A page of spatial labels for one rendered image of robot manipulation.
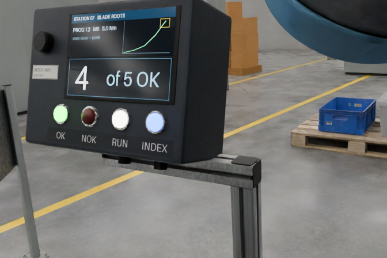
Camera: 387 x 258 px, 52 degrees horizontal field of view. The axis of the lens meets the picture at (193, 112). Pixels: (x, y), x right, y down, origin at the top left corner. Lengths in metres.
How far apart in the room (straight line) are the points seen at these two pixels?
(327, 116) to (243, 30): 5.19
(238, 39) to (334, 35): 8.67
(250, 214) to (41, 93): 0.32
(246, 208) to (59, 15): 0.35
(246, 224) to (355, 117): 3.31
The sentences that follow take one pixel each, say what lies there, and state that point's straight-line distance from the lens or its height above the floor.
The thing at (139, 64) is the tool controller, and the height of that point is 1.18.
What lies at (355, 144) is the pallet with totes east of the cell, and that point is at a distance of 3.73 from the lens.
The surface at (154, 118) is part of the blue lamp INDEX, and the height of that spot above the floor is 1.12.
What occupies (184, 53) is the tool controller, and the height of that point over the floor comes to 1.19.
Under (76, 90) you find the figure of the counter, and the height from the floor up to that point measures 1.15.
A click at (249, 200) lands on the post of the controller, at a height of 1.01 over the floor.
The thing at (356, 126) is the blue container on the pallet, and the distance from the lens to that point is 3.80.
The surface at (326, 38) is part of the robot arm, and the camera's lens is 0.21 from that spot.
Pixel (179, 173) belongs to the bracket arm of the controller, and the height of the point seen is 1.03.
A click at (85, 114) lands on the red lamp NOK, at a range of 0.50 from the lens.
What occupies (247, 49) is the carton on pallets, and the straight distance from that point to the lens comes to 8.83.
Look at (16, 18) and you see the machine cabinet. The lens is 6.40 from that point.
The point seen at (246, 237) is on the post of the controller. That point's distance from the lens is 0.52.
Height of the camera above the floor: 1.23
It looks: 13 degrees down
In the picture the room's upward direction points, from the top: 3 degrees counter-clockwise
